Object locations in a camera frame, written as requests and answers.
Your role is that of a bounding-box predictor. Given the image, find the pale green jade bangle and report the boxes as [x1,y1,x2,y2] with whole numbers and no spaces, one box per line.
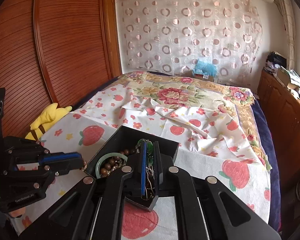
[95,152,128,179]

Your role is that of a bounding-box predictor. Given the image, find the dark wooden bead bracelet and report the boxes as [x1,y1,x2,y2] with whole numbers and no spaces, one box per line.
[99,148,141,178]

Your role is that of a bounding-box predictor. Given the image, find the black jewelry box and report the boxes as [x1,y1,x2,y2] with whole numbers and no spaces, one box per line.
[84,125,180,213]

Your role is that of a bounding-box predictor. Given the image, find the green gem earrings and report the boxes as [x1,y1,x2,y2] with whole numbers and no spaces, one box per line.
[136,139,154,167]

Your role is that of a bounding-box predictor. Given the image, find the left hand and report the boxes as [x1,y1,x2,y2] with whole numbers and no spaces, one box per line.
[9,207,26,218]

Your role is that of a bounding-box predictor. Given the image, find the small gold flower brooch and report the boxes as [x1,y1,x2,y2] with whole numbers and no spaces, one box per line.
[81,161,87,171]

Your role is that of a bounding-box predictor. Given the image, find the yellow plush toy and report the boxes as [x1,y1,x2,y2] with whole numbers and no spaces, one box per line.
[25,103,72,140]

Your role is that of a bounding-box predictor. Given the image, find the strawberry flower bed sheet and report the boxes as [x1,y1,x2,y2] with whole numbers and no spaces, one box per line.
[9,83,272,240]

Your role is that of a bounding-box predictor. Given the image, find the wooden wardrobe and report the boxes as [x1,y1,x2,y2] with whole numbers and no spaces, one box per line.
[0,0,122,137]

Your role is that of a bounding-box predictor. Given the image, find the wooden sideboard cabinet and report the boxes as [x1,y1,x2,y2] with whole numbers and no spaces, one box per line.
[257,70,300,190]

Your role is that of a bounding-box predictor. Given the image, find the floral quilt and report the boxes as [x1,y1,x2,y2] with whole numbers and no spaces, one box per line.
[114,71,272,171]

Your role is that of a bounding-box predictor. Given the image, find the blue plastic bag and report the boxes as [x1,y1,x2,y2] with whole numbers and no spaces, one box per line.
[192,60,217,77]

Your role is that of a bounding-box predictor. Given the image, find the pink circle patterned curtain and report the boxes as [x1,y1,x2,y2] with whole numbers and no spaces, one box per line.
[116,0,263,86]

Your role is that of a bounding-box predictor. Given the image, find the window side curtain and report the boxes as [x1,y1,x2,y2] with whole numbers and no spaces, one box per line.
[279,0,295,70]

